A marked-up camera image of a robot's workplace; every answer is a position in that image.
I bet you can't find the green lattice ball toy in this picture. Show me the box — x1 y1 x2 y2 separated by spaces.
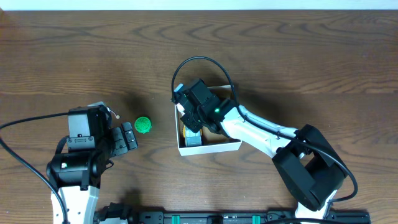
134 116 152 134

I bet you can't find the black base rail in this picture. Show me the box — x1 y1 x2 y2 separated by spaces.
93 202 371 224

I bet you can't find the right black cable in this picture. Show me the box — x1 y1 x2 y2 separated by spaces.
170 55 359 203

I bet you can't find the black cable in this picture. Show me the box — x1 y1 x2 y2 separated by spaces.
0 112 70 224
170 55 359 203

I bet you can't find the yellow grey toy truck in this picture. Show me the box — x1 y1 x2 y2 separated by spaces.
183 126 203 147

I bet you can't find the white cardboard box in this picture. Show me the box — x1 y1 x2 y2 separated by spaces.
174 84 243 157

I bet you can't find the white pink duck toy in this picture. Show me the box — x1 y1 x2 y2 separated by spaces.
177 104 184 112

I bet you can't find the left black cable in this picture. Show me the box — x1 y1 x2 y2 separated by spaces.
0 112 70 224

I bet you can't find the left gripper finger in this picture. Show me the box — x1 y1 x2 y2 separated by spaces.
121 122 137 149
111 127 128 156

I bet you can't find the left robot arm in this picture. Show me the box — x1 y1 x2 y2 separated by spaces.
47 102 137 223

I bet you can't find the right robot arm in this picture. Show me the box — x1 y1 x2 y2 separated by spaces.
172 79 348 219

